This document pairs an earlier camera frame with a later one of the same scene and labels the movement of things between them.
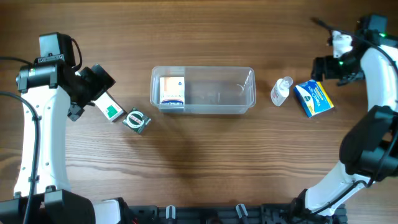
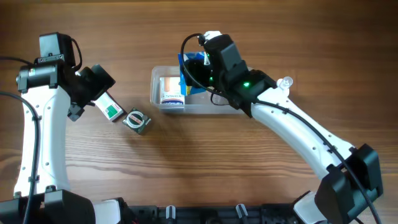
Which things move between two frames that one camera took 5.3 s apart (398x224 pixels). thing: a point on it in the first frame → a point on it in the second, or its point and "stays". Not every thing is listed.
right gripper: x=321 y=69 → x=193 y=73
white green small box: x=109 y=106 stays
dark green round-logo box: x=136 y=120 stays
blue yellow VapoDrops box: x=312 y=98 → x=186 y=89
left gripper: x=91 y=88 stays
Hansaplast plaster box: x=171 y=90 stays
